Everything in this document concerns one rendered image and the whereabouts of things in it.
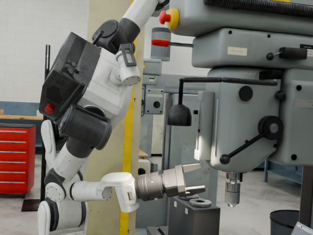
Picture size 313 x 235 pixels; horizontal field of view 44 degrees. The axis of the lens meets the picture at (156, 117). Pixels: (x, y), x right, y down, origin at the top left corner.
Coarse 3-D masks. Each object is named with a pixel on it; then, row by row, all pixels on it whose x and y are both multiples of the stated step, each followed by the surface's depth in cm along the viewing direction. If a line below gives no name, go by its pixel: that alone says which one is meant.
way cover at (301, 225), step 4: (296, 224) 149; (300, 224) 147; (296, 228) 148; (300, 228) 146; (304, 228) 145; (308, 228) 143; (292, 232) 149; (296, 232) 147; (300, 232) 145; (304, 232) 144; (308, 232) 142; (312, 232) 140
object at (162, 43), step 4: (152, 40) 123; (156, 40) 123; (160, 40) 123; (164, 40) 124; (152, 44) 124; (156, 44) 123; (160, 44) 123; (164, 44) 124; (168, 44) 124; (172, 44) 125; (176, 44) 125; (180, 44) 126; (184, 44) 126; (188, 44) 126; (192, 44) 127
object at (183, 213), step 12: (180, 204) 159; (192, 204) 153; (204, 204) 152; (180, 216) 159; (192, 216) 149; (204, 216) 150; (216, 216) 152; (180, 228) 158; (192, 228) 149; (204, 228) 151; (216, 228) 153
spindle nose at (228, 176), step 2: (226, 174) 123; (228, 174) 122; (230, 174) 121; (232, 174) 121; (234, 174) 121; (236, 174) 121; (238, 174) 121; (226, 176) 123; (228, 176) 122; (230, 176) 121; (232, 176) 121; (234, 176) 121; (236, 176) 121; (238, 176) 121; (226, 178) 123; (228, 178) 122; (230, 178) 121; (232, 178) 121; (234, 178) 121; (236, 178) 121; (238, 178) 121
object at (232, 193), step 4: (228, 188) 122; (232, 188) 121; (236, 188) 121; (228, 192) 122; (232, 192) 121; (236, 192) 121; (228, 196) 122; (232, 196) 121; (236, 196) 122; (228, 200) 122; (232, 200) 121; (236, 200) 122; (232, 204) 122; (236, 204) 122
